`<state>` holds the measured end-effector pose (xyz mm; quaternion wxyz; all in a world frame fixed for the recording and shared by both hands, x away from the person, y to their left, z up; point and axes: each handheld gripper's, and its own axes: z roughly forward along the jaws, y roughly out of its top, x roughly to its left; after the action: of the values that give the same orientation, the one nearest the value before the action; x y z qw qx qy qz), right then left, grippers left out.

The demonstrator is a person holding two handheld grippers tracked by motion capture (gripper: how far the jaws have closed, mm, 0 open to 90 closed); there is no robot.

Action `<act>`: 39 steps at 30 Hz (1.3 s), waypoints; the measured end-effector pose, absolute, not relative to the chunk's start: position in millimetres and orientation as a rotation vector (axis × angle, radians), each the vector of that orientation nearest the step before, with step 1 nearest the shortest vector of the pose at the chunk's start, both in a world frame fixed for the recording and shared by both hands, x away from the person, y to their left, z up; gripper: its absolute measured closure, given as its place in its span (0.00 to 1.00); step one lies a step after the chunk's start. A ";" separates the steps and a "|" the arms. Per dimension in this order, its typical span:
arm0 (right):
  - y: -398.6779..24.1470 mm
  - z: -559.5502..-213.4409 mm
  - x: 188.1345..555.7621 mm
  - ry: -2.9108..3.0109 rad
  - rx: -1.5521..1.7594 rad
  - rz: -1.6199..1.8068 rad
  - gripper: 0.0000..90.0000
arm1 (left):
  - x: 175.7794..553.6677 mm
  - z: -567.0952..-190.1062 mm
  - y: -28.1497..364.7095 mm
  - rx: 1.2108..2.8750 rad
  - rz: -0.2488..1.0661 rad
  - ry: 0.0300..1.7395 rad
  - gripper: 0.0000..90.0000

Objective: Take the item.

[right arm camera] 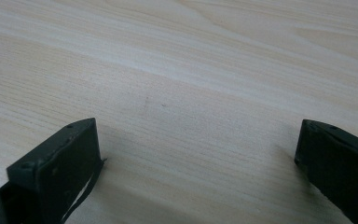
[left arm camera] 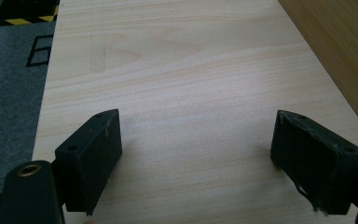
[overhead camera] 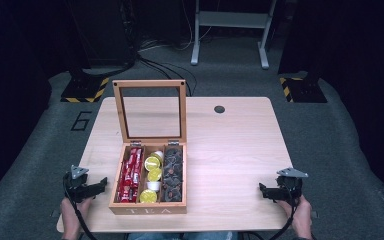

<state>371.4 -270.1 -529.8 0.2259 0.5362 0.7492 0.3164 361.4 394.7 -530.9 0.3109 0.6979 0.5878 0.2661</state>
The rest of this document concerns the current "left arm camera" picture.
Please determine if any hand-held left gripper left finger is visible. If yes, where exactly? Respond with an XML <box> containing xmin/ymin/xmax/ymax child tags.
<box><xmin>54</xmin><ymin>108</ymin><xmax>123</xmax><ymax>217</ymax></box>

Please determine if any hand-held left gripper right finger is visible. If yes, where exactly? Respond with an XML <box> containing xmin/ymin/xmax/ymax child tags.
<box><xmin>269</xmin><ymin>109</ymin><xmax>358</xmax><ymax>216</ymax></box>

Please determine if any brown wooden board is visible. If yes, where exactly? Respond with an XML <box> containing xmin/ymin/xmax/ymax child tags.
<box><xmin>278</xmin><ymin>0</ymin><xmax>358</xmax><ymax>143</ymax></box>

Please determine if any black base with hazard stripes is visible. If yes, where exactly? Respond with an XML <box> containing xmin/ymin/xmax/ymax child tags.
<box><xmin>0</xmin><ymin>0</ymin><xmax>62</xmax><ymax>26</ymax></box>

